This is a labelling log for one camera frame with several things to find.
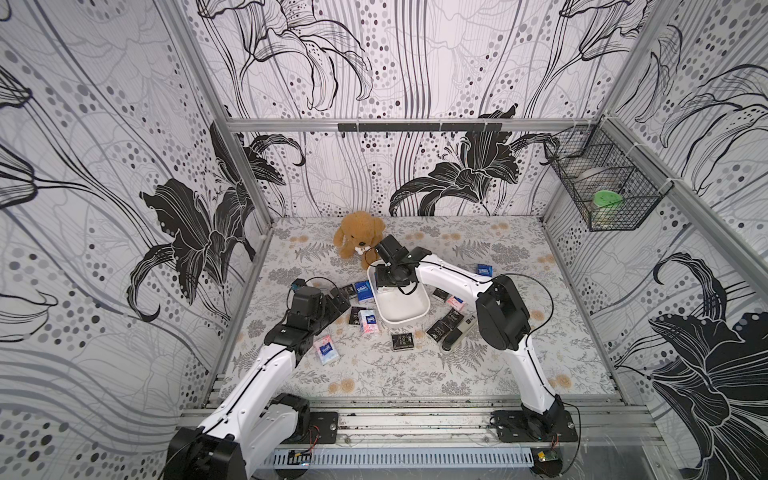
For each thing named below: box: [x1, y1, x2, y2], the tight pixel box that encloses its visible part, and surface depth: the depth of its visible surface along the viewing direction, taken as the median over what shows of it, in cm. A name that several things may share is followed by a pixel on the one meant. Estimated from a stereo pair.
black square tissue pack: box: [391, 332, 414, 350], surface depth 88 cm
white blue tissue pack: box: [314, 335, 340, 366], surface depth 85 cm
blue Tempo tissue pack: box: [354, 280, 374, 304], surface depth 97 cm
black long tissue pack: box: [426, 308, 464, 343], surface depth 90 cm
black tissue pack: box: [348, 306, 367, 325], surface depth 92 cm
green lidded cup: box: [591, 190, 623, 229], surface depth 81 cm
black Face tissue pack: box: [339, 284, 357, 299], surface depth 98 cm
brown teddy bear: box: [333, 211, 386, 270], surface depth 95 cm
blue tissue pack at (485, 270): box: [477, 264, 494, 277], surface depth 103 cm
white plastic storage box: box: [367, 259, 431, 325], surface depth 94 cm
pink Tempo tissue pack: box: [358, 310, 378, 334], surface depth 90 cm
